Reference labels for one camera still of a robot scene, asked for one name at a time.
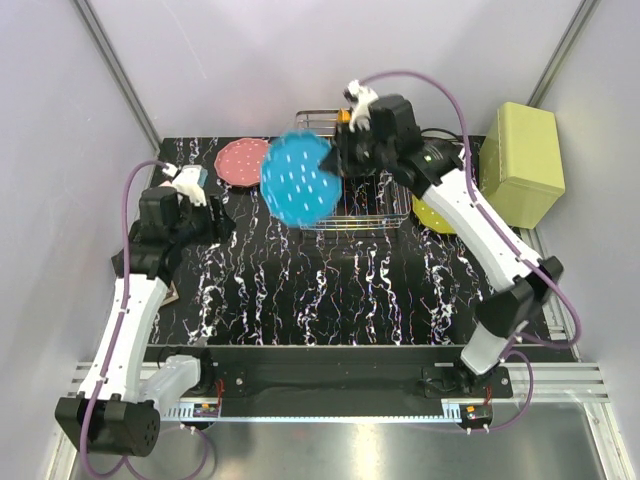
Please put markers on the lime green box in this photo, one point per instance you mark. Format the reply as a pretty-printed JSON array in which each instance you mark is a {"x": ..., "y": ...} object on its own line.
[{"x": 520, "y": 167}]

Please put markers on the pink dice cube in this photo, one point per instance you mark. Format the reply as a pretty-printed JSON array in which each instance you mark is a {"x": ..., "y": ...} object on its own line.
[{"x": 203, "y": 173}]

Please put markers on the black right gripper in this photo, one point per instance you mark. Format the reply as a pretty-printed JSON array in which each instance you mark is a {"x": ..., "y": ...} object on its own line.
[{"x": 337, "y": 160}]

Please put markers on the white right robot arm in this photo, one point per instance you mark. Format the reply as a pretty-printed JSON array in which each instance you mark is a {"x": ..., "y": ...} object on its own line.
[{"x": 520, "y": 277}]

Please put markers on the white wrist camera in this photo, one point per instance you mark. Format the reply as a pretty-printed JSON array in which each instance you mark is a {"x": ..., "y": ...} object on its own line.
[
  {"x": 185, "y": 181},
  {"x": 359, "y": 97}
]

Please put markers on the chrome wire dish rack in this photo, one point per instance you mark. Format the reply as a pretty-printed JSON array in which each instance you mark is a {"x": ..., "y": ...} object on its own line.
[{"x": 368, "y": 203}]

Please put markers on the orange polka dot plate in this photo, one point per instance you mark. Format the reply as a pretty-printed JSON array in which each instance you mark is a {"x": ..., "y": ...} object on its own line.
[{"x": 343, "y": 116}]

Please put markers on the blue polka dot plate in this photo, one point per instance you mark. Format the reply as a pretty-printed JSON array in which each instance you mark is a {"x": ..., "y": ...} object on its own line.
[{"x": 296, "y": 191}]

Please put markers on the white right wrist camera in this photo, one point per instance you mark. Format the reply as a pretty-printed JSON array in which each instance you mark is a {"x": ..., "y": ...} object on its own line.
[{"x": 359, "y": 97}]

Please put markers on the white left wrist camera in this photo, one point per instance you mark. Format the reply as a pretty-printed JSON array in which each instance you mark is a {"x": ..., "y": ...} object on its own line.
[{"x": 185, "y": 181}]

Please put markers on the aluminium frame rail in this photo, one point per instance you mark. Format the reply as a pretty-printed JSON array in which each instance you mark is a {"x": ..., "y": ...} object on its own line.
[{"x": 110, "y": 58}]

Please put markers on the pink polka dot plate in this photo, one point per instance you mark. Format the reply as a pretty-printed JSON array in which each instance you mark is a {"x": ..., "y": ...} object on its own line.
[{"x": 239, "y": 163}]

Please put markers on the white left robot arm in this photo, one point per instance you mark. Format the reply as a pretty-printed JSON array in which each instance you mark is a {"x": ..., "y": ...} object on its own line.
[{"x": 114, "y": 411}]

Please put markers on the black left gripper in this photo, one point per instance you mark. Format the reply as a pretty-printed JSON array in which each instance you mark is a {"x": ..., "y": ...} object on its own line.
[{"x": 215, "y": 218}]

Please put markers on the dark cover book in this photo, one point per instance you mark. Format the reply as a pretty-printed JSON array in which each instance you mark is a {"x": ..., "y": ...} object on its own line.
[{"x": 172, "y": 294}]

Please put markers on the lime green polka dot plate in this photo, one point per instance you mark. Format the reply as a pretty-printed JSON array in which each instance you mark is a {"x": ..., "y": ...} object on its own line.
[{"x": 430, "y": 218}]

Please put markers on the black and white headphones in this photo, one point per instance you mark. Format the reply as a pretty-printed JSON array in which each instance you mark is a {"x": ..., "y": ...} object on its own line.
[{"x": 444, "y": 140}]

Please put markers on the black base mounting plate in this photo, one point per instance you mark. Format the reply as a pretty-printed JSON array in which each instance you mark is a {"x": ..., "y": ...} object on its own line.
[{"x": 425, "y": 371}]

